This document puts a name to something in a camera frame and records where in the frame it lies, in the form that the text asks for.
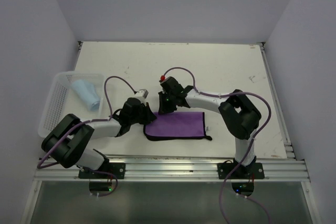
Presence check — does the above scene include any dark grey towel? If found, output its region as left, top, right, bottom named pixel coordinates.
left=143, top=112, right=212, bottom=141

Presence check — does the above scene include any light blue towel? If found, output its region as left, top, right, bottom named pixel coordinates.
left=71, top=79, right=101, bottom=112

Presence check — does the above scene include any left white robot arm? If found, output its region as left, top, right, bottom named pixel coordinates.
left=37, top=98, right=156, bottom=178

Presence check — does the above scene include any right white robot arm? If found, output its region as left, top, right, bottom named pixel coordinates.
left=159, top=76, right=261, bottom=178

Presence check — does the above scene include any white plastic basket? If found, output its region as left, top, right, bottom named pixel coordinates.
left=37, top=71, right=105, bottom=138

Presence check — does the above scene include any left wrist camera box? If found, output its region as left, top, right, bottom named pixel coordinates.
left=134, top=89, right=149, bottom=104

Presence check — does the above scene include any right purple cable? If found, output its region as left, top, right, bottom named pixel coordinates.
left=161, top=67, right=272, bottom=224

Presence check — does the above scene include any purple cable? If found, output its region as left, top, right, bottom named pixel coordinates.
left=161, top=67, right=272, bottom=224
left=36, top=76, right=139, bottom=197

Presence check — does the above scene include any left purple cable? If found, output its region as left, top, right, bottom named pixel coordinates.
left=36, top=76, right=139, bottom=197

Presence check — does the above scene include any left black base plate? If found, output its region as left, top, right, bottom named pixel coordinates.
left=78, top=163, right=126, bottom=179

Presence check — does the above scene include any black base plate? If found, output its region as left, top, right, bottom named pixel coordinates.
left=217, top=159, right=265, bottom=180
left=78, top=163, right=126, bottom=179

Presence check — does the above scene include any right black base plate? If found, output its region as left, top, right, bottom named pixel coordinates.
left=217, top=159, right=265, bottom=180

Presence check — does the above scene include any aluminium mounting rail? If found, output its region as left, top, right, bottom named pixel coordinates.
left=33, top=155, right=309, bottom=183

